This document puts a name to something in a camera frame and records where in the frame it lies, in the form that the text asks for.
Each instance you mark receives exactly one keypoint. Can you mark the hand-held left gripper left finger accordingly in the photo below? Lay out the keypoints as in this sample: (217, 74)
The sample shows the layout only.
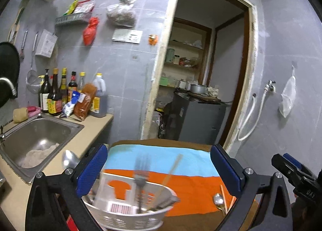
(91, 170)

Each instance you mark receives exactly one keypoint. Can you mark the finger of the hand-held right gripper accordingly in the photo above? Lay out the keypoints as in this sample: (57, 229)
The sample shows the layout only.
(295, 162)
(286, 169)

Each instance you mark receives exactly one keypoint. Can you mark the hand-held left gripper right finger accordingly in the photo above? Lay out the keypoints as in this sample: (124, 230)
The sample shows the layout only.
(225, 170)

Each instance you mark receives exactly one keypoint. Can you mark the metal fork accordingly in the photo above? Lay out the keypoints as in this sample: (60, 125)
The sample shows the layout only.
(141, 180)

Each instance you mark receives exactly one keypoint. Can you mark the white plastic utensil caddy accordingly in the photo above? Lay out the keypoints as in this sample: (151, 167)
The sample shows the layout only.
(130, 217)

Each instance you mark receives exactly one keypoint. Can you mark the white rag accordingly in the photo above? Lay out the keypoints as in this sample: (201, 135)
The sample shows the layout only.
(37, 155)

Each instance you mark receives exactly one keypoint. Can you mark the grey cabinet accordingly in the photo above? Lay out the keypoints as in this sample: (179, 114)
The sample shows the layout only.
(198, 120)

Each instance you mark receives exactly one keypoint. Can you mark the colourful striped blanket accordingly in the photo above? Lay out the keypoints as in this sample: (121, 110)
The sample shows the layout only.
(161, 160)

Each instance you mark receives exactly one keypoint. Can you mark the stainless steel sink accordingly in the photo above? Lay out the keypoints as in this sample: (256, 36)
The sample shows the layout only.
(37, 133)

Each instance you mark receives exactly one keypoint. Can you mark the white mesh bag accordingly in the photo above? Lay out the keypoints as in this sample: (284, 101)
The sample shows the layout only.
(288, 95)

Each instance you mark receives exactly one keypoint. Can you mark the orange snack packet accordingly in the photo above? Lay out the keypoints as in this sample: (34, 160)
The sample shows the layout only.
(85, 102)

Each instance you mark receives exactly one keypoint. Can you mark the large dark oil jug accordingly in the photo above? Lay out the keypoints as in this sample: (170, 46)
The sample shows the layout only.
(99, 102)

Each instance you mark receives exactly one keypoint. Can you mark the white and blue bag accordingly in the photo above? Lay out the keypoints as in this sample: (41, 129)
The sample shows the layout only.
(71, 105)

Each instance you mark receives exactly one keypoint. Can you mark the dark yellow-label sauce bottle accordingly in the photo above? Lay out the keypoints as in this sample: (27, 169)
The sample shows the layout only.
(54, 100)

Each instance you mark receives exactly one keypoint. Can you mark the pink soap dish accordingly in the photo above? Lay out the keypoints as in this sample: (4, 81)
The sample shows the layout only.
(34, 111)

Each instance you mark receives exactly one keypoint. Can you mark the metal cooking pot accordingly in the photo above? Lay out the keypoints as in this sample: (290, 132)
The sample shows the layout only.
(198, 89)

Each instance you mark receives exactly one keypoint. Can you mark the dark red-label sauce bottle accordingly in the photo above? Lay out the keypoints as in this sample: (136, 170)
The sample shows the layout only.
(72, 85)

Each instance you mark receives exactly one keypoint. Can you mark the clear yellow-cap bottle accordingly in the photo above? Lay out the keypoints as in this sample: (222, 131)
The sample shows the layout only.
(81, 82)

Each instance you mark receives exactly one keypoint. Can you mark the yellow-cap sauce bottle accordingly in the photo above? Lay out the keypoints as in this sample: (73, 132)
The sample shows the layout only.
(64, 85)

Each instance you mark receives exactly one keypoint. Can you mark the yellow loofah sponge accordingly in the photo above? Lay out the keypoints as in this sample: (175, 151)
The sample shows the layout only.
(20, 115)

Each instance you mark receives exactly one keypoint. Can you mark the metal mesh strainer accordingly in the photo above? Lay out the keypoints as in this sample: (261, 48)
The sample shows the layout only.
(32, 82)

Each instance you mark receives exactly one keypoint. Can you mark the chrome faucet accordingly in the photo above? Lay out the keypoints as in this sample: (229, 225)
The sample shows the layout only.
(8, 84)

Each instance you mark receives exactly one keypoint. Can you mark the green jar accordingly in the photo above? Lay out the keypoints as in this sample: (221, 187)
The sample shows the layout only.
(170, 55)

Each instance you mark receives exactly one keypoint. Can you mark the wooden storage shelf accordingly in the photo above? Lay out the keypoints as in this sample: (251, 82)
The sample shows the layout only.
(186, 46)

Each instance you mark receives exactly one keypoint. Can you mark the white hanging box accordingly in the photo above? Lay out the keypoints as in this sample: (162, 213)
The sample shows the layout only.
(46, 43)

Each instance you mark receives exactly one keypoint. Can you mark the black round pan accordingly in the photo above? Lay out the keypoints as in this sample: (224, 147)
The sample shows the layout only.
(8, 62)

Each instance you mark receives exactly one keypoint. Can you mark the red plastic bag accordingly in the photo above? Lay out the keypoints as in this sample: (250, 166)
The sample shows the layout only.
(90, 32)

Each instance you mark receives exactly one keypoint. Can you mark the orange plug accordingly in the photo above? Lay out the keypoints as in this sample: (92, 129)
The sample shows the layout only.
(153, 39)

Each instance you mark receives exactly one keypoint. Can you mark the clear plastic bag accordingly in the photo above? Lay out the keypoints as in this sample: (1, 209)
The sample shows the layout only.
(122, 12)

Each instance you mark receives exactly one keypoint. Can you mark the red seasoning packets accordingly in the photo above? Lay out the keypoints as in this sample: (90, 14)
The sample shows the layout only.
(85, 7)

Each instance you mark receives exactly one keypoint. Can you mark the green yellow packet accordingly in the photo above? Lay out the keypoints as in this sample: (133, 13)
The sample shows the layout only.
(72, 7)

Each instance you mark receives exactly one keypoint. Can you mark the metal wall tap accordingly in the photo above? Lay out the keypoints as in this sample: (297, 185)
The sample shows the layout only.
(270, 86)

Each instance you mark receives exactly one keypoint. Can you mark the wooden door frame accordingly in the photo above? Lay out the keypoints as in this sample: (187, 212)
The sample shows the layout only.
(156, 82)

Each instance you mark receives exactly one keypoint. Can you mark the white wall switch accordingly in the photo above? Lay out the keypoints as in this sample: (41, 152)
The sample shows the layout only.
(120, 35)

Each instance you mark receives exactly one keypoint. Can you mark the white wall socket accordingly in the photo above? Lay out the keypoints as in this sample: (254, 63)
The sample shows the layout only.
(135, 37)

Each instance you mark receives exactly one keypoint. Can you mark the grey wall shelf rack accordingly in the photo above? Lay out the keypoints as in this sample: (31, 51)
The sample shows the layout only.
(73, 18)

